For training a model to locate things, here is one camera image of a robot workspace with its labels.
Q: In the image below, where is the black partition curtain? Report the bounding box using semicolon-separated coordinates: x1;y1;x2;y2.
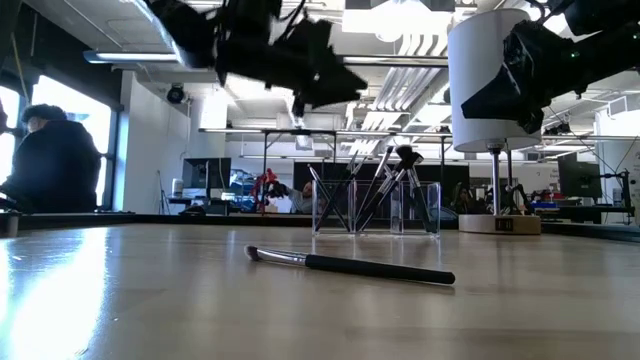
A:
292;160;471;216

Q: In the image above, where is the dark office desk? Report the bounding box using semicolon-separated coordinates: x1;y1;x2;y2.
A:
168;196;251;217
532;202;637;225

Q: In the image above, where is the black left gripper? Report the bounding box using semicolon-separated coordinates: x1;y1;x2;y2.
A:
215;0;369;108

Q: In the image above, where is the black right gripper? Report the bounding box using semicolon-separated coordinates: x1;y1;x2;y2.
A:
460;20;584;120

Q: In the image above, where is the thick black handle makeup brush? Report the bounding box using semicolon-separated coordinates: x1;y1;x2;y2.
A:
243;243;457;287

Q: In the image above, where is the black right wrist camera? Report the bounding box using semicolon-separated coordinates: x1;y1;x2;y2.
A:
517;107;546;135

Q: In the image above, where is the clear acrylic organizer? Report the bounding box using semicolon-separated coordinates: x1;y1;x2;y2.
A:
311;179;442;237

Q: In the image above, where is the dark computer monitor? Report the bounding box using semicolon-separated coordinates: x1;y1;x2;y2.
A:
181;157;233;200
557;158;604;199

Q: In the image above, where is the grey cylindrical post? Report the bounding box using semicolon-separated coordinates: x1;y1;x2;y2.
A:
0;210;21;239

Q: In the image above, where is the large bright window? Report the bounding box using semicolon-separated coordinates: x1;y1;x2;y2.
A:
0;74;114;211

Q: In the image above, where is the white shade table lamp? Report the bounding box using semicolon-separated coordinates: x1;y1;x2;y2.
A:
447;7;543;235

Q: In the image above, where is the black overhead rig frame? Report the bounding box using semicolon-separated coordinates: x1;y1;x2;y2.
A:
198;127;454;217

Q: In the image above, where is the person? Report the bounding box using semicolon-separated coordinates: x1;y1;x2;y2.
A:
267;179;317;216
0;103;103;215

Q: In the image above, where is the long ceiling light strip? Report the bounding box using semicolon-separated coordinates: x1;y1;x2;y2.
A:
83;49;449;68

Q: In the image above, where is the black aluminium table frame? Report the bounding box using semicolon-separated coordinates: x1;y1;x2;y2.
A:
0;212;640;245

